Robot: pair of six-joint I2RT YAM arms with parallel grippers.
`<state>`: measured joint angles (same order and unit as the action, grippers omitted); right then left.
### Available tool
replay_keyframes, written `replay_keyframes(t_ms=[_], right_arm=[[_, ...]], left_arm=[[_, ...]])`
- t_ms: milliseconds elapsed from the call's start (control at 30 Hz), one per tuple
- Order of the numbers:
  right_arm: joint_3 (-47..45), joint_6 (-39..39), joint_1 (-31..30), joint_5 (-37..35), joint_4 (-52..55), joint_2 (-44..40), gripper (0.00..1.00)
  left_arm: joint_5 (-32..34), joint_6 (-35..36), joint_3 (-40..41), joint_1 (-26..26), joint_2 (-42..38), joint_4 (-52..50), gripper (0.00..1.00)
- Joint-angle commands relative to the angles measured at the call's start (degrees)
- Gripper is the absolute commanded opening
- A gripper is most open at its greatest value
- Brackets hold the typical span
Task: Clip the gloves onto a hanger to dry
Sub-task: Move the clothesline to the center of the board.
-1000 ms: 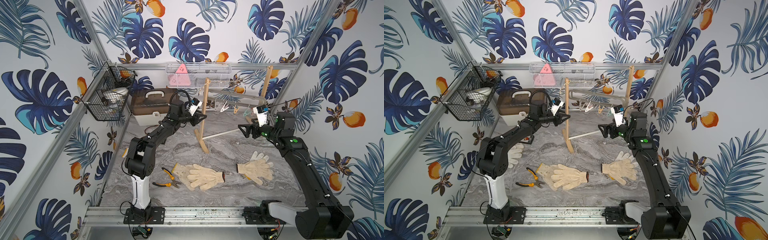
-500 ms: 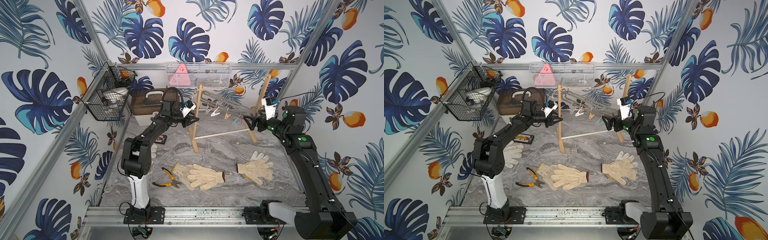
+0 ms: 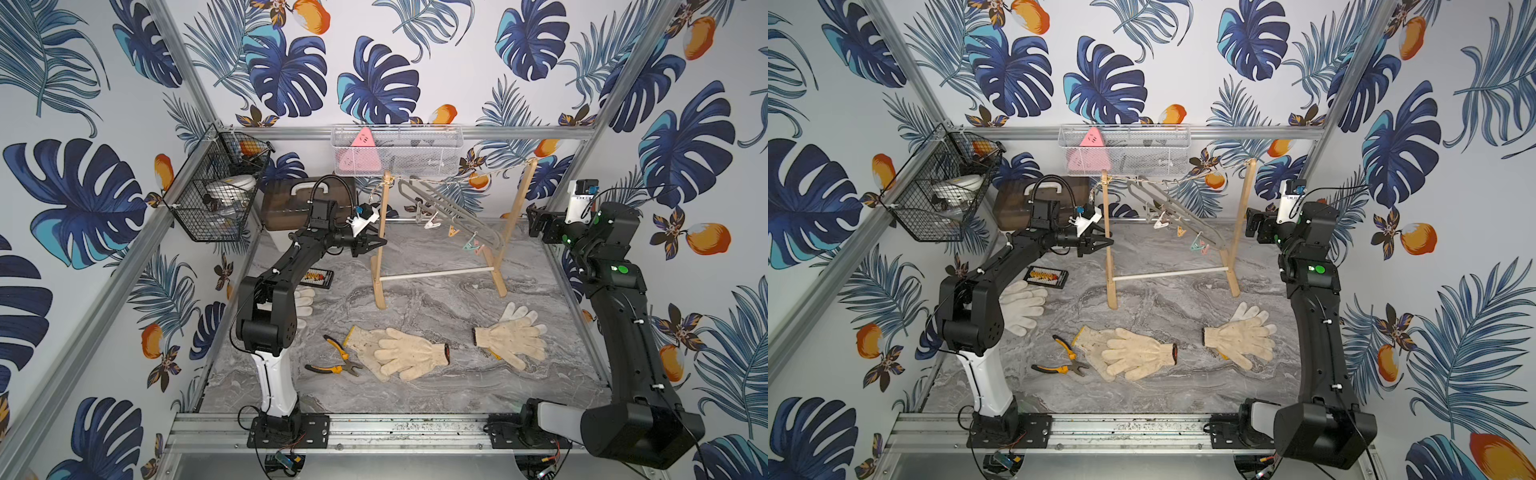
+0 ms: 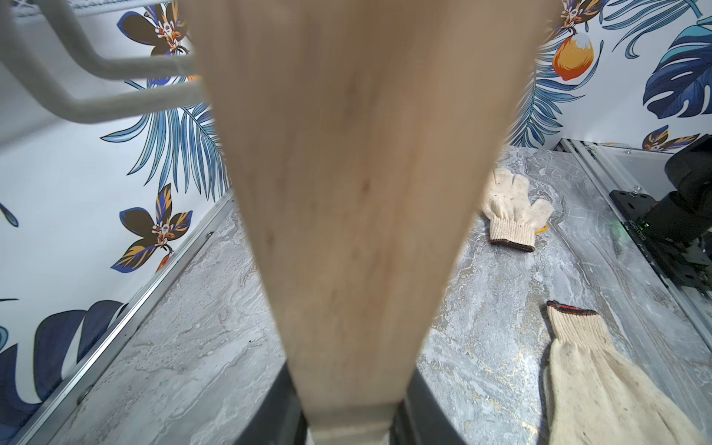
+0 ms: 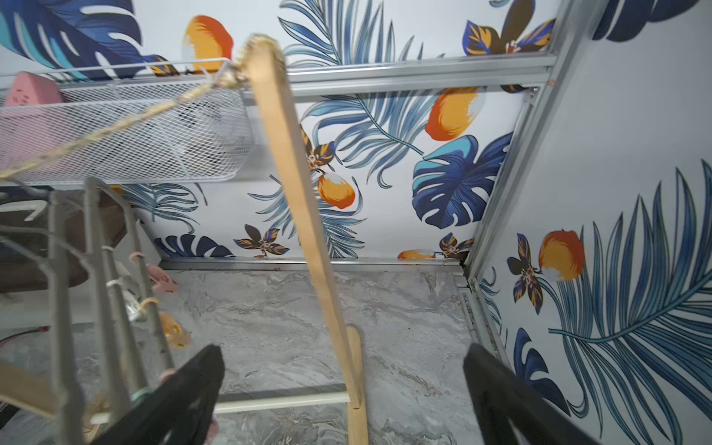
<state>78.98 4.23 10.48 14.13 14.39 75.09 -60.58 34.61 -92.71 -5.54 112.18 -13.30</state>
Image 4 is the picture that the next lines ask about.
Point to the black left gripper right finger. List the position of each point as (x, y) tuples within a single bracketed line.
[(419, 419)]

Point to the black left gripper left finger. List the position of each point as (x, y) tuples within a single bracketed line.
[(280, 419)]

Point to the wooden drying rack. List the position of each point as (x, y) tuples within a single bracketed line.
[(359, 136)]

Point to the grey multi-clip hanger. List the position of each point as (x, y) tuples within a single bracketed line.
[(66, 61)]

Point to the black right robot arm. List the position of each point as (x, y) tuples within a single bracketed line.
[(668, 230)]

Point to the beige glove red cuff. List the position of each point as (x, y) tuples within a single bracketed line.
[(595, 395)]

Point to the beige glove right side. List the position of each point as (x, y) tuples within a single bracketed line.
[(514, 221)]

